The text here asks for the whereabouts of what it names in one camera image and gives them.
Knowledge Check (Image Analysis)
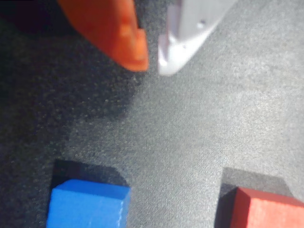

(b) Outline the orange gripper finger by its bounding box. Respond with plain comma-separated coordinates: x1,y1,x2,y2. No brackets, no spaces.
57,0,150,72

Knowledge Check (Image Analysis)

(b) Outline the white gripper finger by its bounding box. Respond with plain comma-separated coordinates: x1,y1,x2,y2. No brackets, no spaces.
158,0,238,76

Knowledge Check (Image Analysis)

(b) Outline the blue wooden cube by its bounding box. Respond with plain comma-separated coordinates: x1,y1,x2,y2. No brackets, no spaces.
45,179,132,228

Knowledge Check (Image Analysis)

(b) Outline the red wooden cube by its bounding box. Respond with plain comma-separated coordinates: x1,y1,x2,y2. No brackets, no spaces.
215,187,304,228

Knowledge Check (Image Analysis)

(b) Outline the black fabric mat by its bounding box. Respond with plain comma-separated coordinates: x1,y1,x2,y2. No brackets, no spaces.
0,0,304,228

